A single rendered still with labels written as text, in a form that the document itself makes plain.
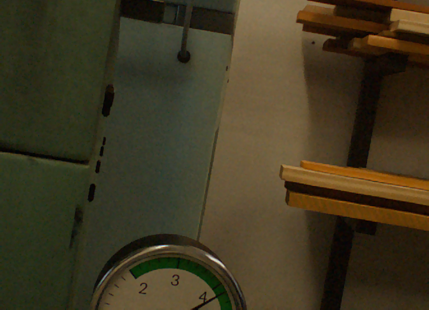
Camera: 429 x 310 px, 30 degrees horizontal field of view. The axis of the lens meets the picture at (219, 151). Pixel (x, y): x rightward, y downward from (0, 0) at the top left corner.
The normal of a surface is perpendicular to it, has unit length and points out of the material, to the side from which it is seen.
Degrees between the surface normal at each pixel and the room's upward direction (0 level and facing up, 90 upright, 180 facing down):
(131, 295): 90
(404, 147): 90
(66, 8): 90
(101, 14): 90
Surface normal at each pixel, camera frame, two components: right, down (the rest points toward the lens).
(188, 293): 0.13, 0.07
